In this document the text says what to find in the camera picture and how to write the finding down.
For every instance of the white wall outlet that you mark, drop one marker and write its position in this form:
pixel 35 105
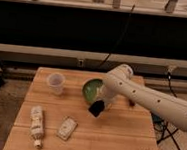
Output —
pixel 80 62

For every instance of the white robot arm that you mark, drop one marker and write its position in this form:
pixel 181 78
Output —
pixel 172 109

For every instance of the small brown wooden piece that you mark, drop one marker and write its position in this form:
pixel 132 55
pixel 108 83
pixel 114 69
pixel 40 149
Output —
pixel 131 103

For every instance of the green ceramic bowl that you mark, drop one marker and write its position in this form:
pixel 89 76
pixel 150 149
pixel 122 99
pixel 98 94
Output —
pixel 93 91

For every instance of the black rectangular eraser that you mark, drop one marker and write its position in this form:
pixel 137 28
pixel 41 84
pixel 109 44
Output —
pixel 97 108

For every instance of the white ceramic cup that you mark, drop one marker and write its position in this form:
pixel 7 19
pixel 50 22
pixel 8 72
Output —
pixel 56 81

